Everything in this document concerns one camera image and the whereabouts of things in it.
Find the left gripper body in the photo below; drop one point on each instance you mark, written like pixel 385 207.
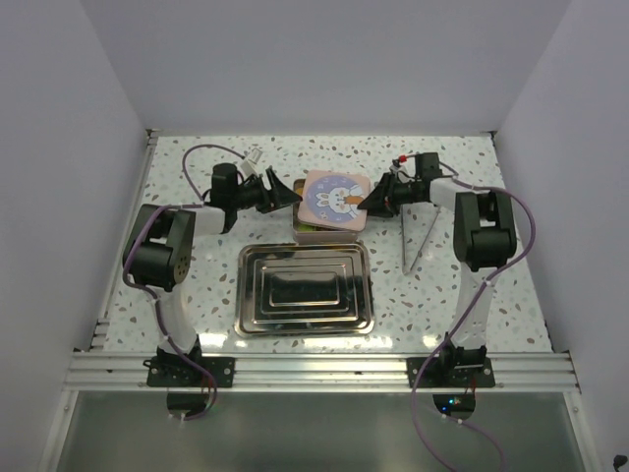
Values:
pixel 255 195

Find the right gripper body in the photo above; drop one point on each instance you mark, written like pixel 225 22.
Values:
pixel 405 193

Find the cookie tin with paper cups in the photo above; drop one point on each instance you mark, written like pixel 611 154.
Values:
pixel 306 234

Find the silver tin lid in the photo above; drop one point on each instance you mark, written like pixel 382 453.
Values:
pixel 331 200

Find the metal tongs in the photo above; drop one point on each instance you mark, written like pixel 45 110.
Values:
pixel 417 223

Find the steel serving tray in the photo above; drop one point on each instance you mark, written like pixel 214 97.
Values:
pixel 304 290

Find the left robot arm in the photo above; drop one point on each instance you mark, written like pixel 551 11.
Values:
pixel 158 258

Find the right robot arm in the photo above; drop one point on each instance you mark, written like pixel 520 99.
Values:
pixel 484 243

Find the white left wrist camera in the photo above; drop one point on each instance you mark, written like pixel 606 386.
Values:
pixel 250 162

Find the right black mounting bracket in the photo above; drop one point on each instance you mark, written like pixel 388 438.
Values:
pixel 437 376

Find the black mounting bracket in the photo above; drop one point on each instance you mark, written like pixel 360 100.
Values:
pixel 177 373
pixel 437 376

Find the left black mounting bracket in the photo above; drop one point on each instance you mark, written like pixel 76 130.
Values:
pixel 177 373

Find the aluminium front rail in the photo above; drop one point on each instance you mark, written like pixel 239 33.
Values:
pixel 330 373

